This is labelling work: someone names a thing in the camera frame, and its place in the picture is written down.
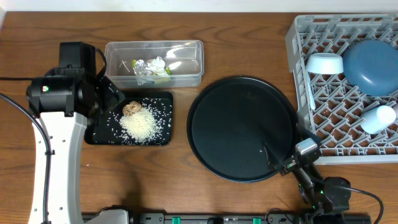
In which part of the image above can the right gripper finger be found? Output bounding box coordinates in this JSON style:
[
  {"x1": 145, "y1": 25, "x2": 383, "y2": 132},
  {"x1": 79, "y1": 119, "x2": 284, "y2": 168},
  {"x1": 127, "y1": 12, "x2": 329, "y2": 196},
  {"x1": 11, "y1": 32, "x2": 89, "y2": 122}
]
[
  {"x1": 296, "y1": 123, "x2": 322, "y2": 148},
  {"x1": 262, "y1": 142, "x2": 284, "y2": 170}
]

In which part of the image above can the brown mushroom food scrap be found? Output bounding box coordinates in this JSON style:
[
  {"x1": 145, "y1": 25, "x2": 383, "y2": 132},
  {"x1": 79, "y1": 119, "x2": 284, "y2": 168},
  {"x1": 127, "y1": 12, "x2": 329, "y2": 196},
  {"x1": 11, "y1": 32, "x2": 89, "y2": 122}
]
[{"x1": 123, "y1": 101, "x2": 142, "y2": 116}]

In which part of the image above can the yellow snack wrapper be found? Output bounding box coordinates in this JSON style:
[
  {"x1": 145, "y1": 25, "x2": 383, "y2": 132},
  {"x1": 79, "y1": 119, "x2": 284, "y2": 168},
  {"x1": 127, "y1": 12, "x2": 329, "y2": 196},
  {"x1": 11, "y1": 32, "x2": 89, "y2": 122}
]
[{"x1": 132, "y1": 59, "x2": 171, "y2": 85}]

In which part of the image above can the white rice pile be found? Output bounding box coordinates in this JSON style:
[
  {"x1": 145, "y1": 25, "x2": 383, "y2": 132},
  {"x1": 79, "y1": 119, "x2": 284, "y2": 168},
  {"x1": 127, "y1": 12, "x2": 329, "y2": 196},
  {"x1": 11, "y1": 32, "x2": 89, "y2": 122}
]
[{"x1": 93, "y1": 98, "x2": 172, "y2": 146}]

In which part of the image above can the white tissue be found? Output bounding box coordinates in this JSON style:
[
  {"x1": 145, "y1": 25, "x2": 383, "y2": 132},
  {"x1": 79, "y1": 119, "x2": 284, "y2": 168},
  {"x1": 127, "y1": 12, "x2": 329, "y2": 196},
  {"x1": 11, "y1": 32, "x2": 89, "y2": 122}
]
[{"x1": 147, "y1": 56, "x2": 169, "y2": 76}]

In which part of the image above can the light blue cup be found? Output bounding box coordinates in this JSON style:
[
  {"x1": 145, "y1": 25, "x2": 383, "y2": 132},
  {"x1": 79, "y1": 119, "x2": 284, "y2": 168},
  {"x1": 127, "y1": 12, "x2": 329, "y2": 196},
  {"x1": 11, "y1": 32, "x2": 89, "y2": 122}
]
[{"x1": 361, "y1": 105, "x2": 397, "y2": 134}]

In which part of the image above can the light blue bowl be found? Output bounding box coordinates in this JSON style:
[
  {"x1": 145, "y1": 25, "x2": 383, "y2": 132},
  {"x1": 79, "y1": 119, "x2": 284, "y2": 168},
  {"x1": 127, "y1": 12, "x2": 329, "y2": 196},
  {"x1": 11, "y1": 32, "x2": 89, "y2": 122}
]
[{"x1": 305, "y1": 53, "x2": 343, "y2": 75}]

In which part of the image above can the blue plate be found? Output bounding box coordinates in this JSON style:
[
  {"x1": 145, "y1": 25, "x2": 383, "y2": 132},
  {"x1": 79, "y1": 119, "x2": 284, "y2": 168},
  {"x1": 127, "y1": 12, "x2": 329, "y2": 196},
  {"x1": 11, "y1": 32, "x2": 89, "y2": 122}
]
[{"x1": 343, "y1": 40, "x2": 397, "y2": 96}]

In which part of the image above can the light blue plastic knife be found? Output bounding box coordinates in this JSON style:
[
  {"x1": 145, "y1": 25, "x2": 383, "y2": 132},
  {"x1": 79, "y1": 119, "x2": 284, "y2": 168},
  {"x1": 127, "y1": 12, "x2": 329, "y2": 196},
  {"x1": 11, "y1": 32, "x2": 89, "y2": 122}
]
[{"x1": 307, "y1": 73, "x2": 316, "y2": 111}]

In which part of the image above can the pink cup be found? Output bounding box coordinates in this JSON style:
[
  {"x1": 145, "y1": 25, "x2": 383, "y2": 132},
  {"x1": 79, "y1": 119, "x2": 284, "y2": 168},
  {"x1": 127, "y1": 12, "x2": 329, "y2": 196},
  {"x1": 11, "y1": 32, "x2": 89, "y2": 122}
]
[{"x1": 393, "y1": 103, "x2": 398, "y2": 118}]

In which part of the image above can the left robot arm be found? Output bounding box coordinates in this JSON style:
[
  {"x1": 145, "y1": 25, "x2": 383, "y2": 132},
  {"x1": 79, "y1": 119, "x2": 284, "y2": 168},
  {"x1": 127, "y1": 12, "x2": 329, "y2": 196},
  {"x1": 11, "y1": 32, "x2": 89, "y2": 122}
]
[{"x1": 27, "y1": 75, "x2": 124, "y2": 223}]

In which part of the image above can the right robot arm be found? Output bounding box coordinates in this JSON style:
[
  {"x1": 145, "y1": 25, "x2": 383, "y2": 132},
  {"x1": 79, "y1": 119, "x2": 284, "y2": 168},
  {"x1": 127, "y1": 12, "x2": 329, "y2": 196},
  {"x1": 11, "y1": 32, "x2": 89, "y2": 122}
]
[{"x1": 265, "y1": 124, "x2": 351, "y2": 223}]

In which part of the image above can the grey dishwasher rack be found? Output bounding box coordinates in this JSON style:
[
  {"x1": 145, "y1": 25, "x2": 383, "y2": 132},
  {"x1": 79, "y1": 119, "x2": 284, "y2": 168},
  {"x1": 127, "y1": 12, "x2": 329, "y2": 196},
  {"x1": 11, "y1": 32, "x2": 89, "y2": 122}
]
[{"x1": 285, "y1": 13, "x2": 397, "y2": 165}]

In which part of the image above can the black rectangular tray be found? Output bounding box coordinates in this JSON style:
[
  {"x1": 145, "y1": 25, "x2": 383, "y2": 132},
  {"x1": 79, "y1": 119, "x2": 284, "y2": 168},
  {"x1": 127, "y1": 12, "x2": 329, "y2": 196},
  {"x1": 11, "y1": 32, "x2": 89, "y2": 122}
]
[{"x1": 84, "y1": 90, "x2": 174, "y2": 146}]

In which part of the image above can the black round tray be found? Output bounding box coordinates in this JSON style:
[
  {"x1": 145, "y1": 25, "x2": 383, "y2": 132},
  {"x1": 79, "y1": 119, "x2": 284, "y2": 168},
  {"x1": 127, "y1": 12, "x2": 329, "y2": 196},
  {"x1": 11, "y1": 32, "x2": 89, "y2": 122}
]
[{"x1": 187, "y1": 76, "x2": 297, "y2": 183}]

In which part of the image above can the clear plastic bin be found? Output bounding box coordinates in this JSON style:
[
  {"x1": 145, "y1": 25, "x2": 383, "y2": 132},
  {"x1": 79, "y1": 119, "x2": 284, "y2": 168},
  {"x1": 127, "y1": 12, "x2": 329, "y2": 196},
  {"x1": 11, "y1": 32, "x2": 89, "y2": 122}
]
[{"x1": 105, "y1": 40, "x2": 204, "y2": 89}]

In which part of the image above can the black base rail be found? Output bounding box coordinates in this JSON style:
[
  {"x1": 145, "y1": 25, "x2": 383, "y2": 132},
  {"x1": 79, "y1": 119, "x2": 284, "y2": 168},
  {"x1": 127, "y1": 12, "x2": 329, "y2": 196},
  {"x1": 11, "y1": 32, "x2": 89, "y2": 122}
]
[{"x1": 82, "y1": 212, "x2": 373, "y2": 224}]

